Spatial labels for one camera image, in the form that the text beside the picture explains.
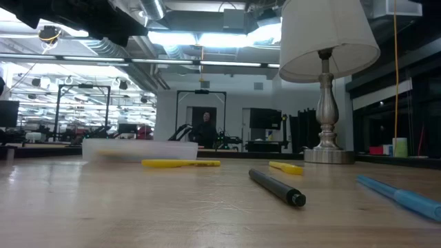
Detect yellow highlighter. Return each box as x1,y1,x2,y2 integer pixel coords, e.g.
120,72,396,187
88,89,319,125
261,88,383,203
141,158,222,169

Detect pink-lidded clear supply box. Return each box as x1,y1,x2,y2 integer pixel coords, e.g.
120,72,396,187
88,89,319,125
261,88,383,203
81,138,199,163

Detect yellow pen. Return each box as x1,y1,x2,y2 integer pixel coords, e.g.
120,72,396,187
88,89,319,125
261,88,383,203
268,161,305,176

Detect black pen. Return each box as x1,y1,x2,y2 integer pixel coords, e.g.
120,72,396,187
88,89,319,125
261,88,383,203
248,168,307,208

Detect blue pen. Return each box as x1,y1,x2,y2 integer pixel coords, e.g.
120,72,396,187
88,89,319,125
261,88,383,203
356,174,441,223

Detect grey ceiling box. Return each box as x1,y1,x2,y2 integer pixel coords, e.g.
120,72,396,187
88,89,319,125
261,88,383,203
223,8,247,30

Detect person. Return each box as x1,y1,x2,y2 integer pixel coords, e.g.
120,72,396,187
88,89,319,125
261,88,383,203
192,111,219,149

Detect black background workbench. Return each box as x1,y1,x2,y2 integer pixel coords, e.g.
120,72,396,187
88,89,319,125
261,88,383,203
245,139,291,154

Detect long ceiling light bar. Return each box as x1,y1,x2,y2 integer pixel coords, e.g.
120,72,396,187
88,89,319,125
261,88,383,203
0,52,280,69

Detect black standing panels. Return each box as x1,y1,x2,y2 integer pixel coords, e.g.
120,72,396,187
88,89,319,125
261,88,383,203
288,108,318,153

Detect white-shaded silver table lamp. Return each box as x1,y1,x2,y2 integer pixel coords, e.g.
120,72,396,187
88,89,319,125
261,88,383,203
278,0,382,165

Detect green and white roll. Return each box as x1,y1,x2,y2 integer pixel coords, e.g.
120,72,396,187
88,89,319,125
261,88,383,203
392,137,409,158

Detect black monitor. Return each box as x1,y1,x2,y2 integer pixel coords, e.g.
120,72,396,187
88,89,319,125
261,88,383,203
0,100,20,129

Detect black aluminium table frame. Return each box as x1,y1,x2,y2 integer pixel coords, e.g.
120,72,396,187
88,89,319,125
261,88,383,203
0,144,441,170

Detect narrow black gantry frame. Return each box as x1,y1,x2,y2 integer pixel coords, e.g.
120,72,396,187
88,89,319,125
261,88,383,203
175,89,227,152

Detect black wall screen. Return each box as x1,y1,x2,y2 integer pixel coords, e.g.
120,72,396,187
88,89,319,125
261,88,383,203
249,107,283,131

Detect silver ventilation duct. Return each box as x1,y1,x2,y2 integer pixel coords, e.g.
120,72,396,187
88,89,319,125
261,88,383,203
81,0,172,92

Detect wide black gantry frame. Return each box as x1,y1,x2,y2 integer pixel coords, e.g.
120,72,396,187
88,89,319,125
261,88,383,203
52,83,112,143

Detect long yellow extension cable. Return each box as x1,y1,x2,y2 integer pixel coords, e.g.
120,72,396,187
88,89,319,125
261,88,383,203
393,0,400,139

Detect black ceiling dome camera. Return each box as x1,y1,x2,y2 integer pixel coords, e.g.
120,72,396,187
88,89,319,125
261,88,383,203
37,25,63,45

